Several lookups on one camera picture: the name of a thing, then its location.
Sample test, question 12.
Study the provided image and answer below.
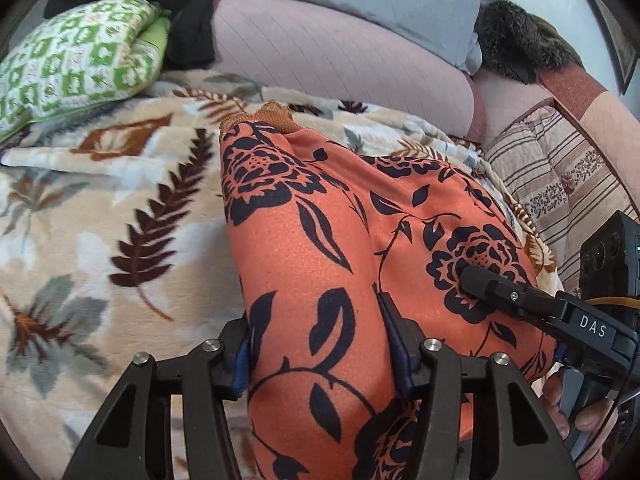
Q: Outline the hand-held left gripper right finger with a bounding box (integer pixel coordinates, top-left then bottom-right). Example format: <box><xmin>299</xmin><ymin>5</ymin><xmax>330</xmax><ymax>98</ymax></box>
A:
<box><xmin>376</xmin><ymin>292</ymin><xmax>581</xmax><ymax>480</ymax></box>

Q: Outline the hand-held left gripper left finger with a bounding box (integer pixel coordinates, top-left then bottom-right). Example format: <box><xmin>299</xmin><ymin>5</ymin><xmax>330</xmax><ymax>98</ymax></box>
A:
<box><xmin>61</xmin><ymin>317</ymin><xmax>251</xmax><ymax>480</ymax></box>

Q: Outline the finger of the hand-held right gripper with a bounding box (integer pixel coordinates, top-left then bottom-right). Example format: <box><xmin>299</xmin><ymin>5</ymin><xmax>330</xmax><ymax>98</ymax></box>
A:
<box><xmin>459</xmin><ymin>264</ymin><xmax>568</xmax><ymax>328</ymax></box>

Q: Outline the orange black floral garment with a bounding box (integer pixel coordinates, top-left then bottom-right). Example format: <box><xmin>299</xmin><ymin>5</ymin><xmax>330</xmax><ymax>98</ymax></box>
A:
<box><xmin>219</xmin><ymin>101</ymin><xmax>558</xmax><ymax>480</ymax></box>

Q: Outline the person's right hand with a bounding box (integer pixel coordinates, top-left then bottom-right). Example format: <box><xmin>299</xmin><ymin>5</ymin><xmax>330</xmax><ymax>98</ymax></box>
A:
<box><xmin>540</xmin><ymin>372</ymin><xmax>621</xmax><ymax>445</ymax></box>

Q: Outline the striped beige seat cushion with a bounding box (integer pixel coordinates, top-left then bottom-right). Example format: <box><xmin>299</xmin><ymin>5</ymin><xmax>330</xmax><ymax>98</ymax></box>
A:
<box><xmin>485</xmin><ymin>105</ymin><xmax>640</xmax><ymax>286</ymax></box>

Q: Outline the small pink sofa cushion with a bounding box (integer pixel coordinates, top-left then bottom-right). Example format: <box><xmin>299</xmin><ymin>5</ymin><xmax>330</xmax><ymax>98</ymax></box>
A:
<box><xmin>470</xmin><ymin>67</ymin><xmax>556</xmax><ymax>148</ymax></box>

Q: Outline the pink patchwork sofa armrest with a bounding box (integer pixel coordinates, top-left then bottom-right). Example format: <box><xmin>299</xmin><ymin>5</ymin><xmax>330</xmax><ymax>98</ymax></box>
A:
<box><xmin>537</xmin><ymin>67</ymin><xmax>640</xmax><ymax>221</ymax></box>

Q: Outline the cream leaf-print fleece blanket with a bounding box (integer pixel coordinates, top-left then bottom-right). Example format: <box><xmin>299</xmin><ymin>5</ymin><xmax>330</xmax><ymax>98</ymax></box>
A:
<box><xmin>0</xmin><ymin>67</ymin><xmax>558</xmax><ymax>480</ymax></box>

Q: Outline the pink quilted sofa backrest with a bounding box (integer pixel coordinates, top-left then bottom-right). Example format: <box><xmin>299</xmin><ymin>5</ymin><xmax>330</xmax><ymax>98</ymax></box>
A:
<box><xmin>212</xmin><ymin>0</ymin><xmax>476</xmax><ymax>136</ymax></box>

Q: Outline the green white patterned pillow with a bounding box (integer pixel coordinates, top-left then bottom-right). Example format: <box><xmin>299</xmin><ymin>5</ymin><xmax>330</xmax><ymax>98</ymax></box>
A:
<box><xmin>0</xmin><ymin>0</ymin><xmax>173</xmax><ymax>143</ymax></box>

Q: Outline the framed wall picture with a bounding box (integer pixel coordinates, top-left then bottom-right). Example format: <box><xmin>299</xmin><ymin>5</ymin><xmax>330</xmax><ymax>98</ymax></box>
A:
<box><xmin>580</xmin><ymin>0</ymin><xmax>638</xmax><ymax>96</ymax></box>

